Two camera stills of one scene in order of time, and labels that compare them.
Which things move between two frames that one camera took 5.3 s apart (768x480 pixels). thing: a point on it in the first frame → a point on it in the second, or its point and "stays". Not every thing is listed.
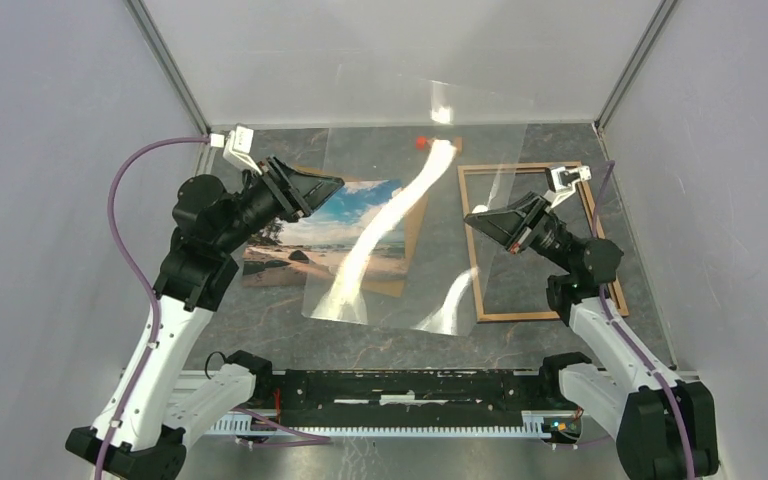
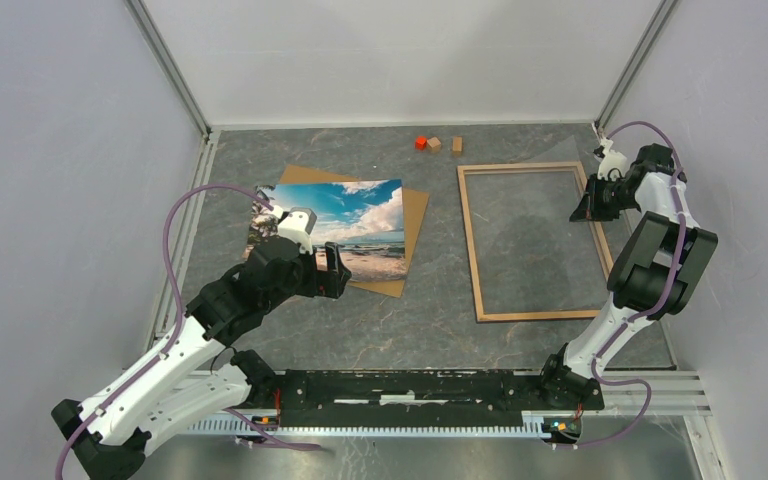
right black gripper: (513, 228) → (589, 208)
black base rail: (340, 398) stays
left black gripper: (297, 193) → (329, 283)
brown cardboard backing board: (414, 207) stays
